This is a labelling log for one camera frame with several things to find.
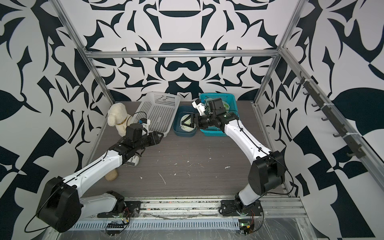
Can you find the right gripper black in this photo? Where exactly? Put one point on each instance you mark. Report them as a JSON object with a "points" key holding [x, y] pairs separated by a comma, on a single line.
{"points": [[192, 118]]}

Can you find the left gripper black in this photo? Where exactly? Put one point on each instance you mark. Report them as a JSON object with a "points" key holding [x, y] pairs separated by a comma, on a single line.
{"points": [[154, 137]]}

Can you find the white foam net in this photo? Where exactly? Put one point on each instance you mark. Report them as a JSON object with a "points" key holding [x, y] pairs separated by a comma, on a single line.
{"points": [[186, 124], [226, 105]]}

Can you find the green custard apple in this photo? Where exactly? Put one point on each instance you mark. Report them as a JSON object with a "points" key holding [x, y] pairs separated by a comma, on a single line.
{"points": [[187, 129]]}

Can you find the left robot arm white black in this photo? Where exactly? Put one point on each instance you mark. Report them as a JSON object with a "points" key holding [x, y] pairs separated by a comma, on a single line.
{"points": [[63, 204]]}

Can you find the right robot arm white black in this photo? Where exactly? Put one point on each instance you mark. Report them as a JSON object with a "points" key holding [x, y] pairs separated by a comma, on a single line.
{"points": [[267, 170]]}

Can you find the dark blue plastic tub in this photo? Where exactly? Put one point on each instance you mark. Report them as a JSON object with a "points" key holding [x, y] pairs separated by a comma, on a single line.
{"points": [[180, 130]]}

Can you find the patterned small pouch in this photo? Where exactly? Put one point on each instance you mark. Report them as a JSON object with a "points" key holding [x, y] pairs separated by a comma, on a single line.
{"points": [[133, 161]]}

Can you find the white plush dog toy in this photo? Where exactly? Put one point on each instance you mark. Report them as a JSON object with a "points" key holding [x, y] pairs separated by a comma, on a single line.
{"points": [[119, 118]]}

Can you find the white perforated plastic basket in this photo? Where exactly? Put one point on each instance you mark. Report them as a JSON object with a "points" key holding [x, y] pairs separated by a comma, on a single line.
{"points": [[160, 109]]}

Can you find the tan wooden cylinder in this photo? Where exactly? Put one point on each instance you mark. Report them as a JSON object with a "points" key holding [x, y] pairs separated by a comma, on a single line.
{"points": [[112, 175]]}

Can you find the right green circuit board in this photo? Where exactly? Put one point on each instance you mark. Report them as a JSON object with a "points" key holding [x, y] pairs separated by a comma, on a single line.
{"points": [[246, 226]]}

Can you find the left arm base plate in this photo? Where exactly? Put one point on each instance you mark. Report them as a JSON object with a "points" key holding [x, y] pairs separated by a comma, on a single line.
{"points": [[126, 208]]}

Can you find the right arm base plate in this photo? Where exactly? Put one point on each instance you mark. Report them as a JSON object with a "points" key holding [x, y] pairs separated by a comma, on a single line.
{"points": [[232, 208]]}

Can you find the black wall hook rail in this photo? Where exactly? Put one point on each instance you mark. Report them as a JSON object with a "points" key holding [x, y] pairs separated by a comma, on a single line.
{"points": [[334, 116]]}

